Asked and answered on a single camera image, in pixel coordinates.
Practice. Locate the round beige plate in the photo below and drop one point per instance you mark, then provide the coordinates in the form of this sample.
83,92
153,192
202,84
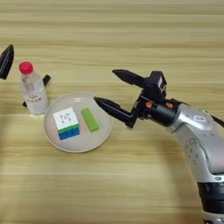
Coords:
77,143

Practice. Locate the clear bottle with red cap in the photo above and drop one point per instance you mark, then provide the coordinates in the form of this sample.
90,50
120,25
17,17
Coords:
34,93

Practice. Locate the green rectangular block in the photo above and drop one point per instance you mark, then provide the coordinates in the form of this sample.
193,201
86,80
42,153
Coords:
89,119

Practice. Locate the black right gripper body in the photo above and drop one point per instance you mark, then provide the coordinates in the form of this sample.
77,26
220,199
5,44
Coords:
159,112

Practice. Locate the colourful puzzle cube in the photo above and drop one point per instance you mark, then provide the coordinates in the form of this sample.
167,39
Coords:
66,122

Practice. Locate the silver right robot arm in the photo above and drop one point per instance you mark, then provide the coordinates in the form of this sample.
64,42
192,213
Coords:
201,140

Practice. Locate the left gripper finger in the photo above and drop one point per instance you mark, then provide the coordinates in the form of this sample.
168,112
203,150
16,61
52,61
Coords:
6,62

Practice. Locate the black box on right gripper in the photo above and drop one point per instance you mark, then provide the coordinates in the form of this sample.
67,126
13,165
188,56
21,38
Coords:
156,84

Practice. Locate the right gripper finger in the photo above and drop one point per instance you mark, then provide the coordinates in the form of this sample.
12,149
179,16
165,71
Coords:
113,108
128,77

